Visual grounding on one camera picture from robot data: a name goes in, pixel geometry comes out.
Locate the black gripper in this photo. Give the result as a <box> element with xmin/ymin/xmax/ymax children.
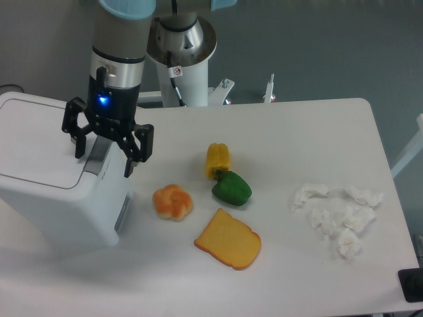
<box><xmin>61</xmin><ymin>76</ymin><xmax>155</xmax><ymax>178</ymax></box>

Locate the white trash can lid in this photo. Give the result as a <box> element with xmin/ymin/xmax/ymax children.
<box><xmin>1</xmin><ymin>92</ymin><xmax>96</xmax><ymax>190</ymax></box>

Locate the white trash can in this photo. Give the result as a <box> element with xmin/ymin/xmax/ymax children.
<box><xmin>1</xmin><ymin>135</ymin><xmax>134</xmax><ymax>247</ymax></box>

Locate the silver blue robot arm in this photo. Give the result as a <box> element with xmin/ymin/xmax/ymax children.
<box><xmin>62</xmin><ymin>1</ymin><xmax>233</xmax><ymax>176</ymax></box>

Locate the knotted bread roll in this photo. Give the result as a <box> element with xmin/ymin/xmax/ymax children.
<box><xmin>152</xmin><ymin>184</ymin><xmax>193</xmax><ymax>221</ymax></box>

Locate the yellow bell pepper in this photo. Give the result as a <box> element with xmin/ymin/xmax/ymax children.
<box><xmin>205</xmin><ymin>143</ymin><xmax>231</xmax><ymax>180</ymax></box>

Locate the green bell pepper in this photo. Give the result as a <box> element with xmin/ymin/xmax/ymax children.
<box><xmin>211</xmin><ymin>171</ymin><xmax>252</xmax><ymax>206</ymax></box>

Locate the toast bread slice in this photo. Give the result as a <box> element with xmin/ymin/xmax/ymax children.
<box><xmin>194</xmin><ymin>208</ymin><xmax>261</xmax><ymax>270</ymax></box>

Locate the black device at edge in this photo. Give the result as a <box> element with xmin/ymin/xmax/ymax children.
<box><xmin>398</xmin><ymin>267</ymin><xmax>422</xmax><ymax>302</ymax></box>

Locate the black cable on pedestal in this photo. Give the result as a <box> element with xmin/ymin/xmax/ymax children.
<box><xmin>166</xmin><ymin>51</ymin><xmax>188</xmax><ymax>108</ymax></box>

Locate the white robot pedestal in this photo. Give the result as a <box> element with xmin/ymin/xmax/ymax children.
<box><xmin>147</xmin><ymin>13</ymin><xmax>217</xmax><ymax>108</ymax></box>

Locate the white frame at right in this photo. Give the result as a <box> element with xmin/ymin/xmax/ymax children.
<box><xmin>391</xmin><ymin>114</ymin><xmax>422</xmax><ymax>178</ymax></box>

